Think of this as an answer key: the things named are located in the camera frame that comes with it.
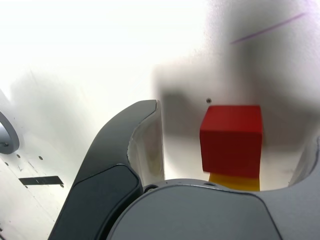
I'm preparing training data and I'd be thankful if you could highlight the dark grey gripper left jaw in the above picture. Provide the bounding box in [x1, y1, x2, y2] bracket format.
[48, 99, 166, 240]

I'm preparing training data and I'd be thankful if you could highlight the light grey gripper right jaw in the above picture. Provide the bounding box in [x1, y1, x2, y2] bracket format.
[107, 134, 320, 240]

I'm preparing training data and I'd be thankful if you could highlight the yellow cube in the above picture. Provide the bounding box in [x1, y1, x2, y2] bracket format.
[207, 172, 261, 193]

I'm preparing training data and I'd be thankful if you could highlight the red cube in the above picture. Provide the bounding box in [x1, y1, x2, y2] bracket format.
[199, 104, 264, 179]

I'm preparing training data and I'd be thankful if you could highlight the black tape strip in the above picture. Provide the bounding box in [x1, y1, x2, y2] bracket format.
[18, 175, 65, 187]

